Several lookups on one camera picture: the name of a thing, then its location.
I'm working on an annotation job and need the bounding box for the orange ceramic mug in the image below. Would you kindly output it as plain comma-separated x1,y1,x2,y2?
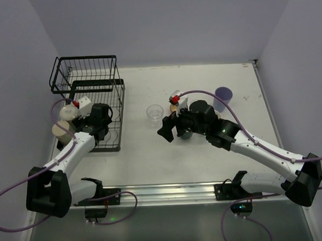
169,104,177,112

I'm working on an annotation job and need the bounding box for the dark teal ceramic mug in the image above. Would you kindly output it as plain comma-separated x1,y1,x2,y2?
179,132,193,140

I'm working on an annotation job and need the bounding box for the clear faceted glass front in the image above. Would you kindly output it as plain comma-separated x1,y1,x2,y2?
146,104,164,127

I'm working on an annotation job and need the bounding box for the cream mug with flower print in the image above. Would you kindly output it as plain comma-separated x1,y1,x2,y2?
59,104,80,122

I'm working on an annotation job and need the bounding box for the cream mug with dragon print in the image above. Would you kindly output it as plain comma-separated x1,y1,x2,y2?
52,120,75,146

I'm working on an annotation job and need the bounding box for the lavender plastic tumbler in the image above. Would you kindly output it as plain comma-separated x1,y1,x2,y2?
213,87,233,113

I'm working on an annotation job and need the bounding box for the light blue plastic mug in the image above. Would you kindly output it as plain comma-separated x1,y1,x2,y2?
215,110,222,119

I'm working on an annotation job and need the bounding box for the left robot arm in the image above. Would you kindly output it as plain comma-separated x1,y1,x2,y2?
26,103,113,218

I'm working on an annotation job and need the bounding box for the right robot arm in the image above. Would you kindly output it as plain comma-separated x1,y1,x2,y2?
157,100,322,207

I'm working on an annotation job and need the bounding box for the left black controller box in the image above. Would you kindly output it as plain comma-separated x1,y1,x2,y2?
84,207,108,223

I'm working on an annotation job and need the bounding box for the black controller box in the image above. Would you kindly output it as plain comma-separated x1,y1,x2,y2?
230,202,253,218
84,207,108,223

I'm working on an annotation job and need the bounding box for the right black controller box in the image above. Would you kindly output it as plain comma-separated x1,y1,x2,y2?
230,202,253,218

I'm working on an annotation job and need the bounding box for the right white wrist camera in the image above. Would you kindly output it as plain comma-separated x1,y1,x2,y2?
169,90,188,117

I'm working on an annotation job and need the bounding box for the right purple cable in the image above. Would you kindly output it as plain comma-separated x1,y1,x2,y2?
167,84,322,241

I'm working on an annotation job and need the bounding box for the purple cable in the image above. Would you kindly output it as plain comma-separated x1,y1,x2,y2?
0,98,86,234
167,84,322,241

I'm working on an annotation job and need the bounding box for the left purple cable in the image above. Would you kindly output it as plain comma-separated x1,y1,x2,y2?
0,98,86,234

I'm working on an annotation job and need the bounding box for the black wire dish rack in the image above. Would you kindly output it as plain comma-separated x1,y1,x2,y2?
49,55,125,152

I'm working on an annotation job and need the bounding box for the aluminium mounting rail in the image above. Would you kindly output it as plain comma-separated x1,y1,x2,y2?
70,175,311,210

